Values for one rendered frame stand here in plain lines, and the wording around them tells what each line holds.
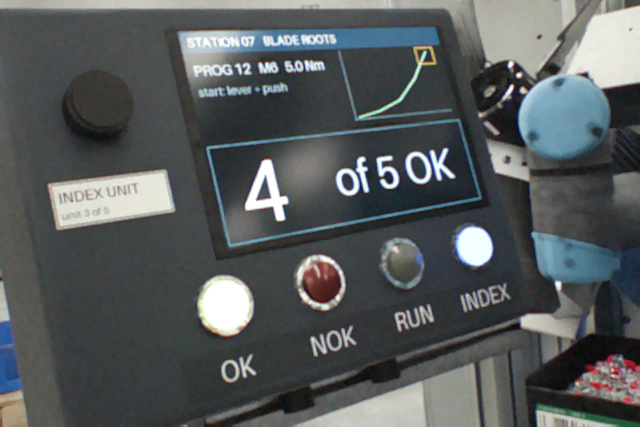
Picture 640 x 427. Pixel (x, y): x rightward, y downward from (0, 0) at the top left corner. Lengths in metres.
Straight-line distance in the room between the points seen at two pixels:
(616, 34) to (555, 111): 0.90
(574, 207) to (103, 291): 0.49
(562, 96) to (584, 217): 0.11
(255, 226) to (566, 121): 0.40
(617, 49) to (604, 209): 0.85
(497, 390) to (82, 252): 0.31
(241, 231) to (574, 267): 0.43
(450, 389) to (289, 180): 2.29
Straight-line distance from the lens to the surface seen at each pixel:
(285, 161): 0.35
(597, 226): 0.71
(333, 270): 0.35
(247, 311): 0.33
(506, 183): 1.11
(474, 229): 0.41
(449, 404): 2.65
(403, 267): 0.37
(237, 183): 0.34
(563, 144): 0.68
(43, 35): 0.34
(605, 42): 1.57
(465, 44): 1.38
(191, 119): 0.34
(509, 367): 0.53
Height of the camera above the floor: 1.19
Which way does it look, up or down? 5 degrees down
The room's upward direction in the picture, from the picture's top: 6 degrees counter-clockwise
